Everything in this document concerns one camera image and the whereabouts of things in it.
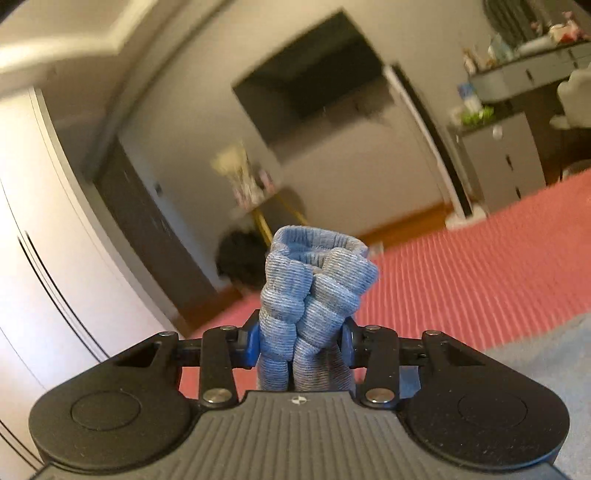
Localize black bag on floor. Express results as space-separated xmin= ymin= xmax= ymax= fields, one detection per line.
xmin=215 ymin=229 xmax=269 ymax=291

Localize dried flower bouquet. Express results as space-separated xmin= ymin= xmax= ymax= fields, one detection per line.
xmin=211 ymin=141 xmax=259 ymax=207

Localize wall mounted black television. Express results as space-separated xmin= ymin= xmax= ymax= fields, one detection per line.
xmin=232 ymin=10 xmax=384 ymax=145

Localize cream upholstered chair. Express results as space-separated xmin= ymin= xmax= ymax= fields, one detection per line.
xmin=550 ymin=67 xmax=591 ymax=130

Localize grey sweatpants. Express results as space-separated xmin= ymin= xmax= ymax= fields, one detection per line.
xmin=257 ymin=226 xmax=379 ymax=392

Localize yellow legged side table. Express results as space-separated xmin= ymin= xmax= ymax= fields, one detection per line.
xmin=228 ymin=186 xmax=308 ymax=246

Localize dark wooden door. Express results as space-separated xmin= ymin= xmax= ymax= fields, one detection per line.
xmin=94 ymin=142 xmax=214 ymax=329

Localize white wardrobe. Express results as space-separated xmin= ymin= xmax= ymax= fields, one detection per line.
xmin=1 ymin=87 xmax=171 ymax=479

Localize grey dressing table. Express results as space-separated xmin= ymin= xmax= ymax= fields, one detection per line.
xmin=470 ymin=42 xmax=590 ymax=103

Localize grey drawer cabinet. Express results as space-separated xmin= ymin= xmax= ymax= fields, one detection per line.
xmin=448 ymin=113 xmax=546 ymax=213

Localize red ribbed bedspread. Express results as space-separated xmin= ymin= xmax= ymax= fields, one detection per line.
xmin=177 ymin=168 xmax=591 ymax=400

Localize white bottle on cabinet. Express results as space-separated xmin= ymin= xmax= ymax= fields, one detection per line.
xmin=458 ymin=82 xmax=483 ymax=114

